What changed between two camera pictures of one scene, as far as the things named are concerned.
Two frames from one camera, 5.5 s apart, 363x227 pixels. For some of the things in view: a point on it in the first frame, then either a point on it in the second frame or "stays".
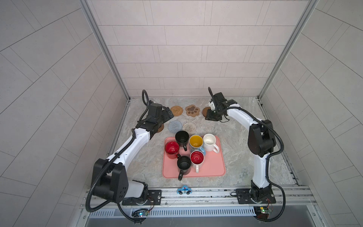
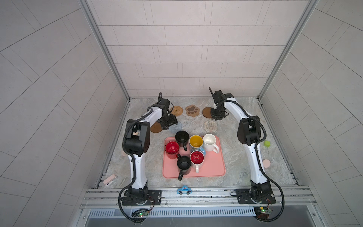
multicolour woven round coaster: (190, 127) to (210, 126)
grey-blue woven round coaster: (175, 126) stays
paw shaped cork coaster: (192, 110) stays
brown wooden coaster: (204, 111) stays
